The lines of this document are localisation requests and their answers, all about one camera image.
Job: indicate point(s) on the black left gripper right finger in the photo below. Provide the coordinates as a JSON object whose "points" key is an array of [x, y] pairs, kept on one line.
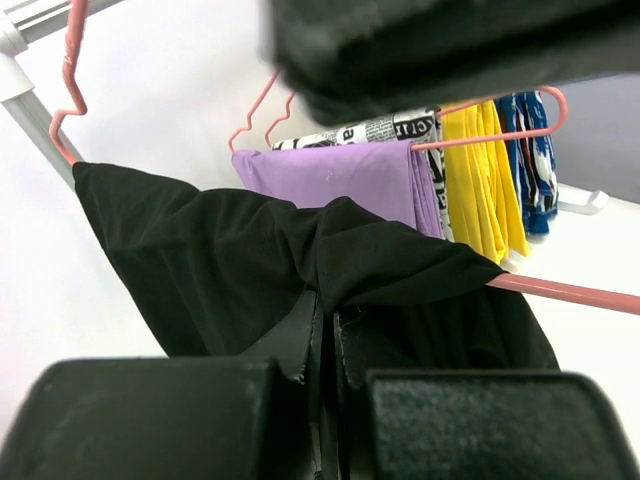
{"points": [[400, 422]]}

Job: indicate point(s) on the blue white print trousers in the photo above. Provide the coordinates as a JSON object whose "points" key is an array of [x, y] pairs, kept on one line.
{"points": [[532, 160]]}

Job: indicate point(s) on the white metal clothes rack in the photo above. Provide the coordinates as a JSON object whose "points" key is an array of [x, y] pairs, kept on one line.
{"points": [[24, 22]]}

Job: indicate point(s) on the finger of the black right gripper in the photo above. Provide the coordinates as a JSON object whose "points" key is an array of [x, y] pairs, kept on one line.
{"points": [[352, 60]]}

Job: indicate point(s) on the purple trousers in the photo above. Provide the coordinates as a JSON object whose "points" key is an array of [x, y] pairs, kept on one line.
{"points": [[389, 179]]}

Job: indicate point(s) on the black white print trousers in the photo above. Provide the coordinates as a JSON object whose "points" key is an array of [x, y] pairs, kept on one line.
{"points": [[419, 125]]}

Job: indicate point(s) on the yellow trousers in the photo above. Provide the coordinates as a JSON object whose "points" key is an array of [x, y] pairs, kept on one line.
{"points": [[484, 211]]}

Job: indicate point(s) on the pink hanger of black trousers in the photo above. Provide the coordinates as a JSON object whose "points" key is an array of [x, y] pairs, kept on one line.
{"points": [[565, 292]]}

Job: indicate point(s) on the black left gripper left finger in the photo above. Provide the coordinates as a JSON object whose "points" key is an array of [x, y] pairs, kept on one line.
{"points": [[236, 417]]}

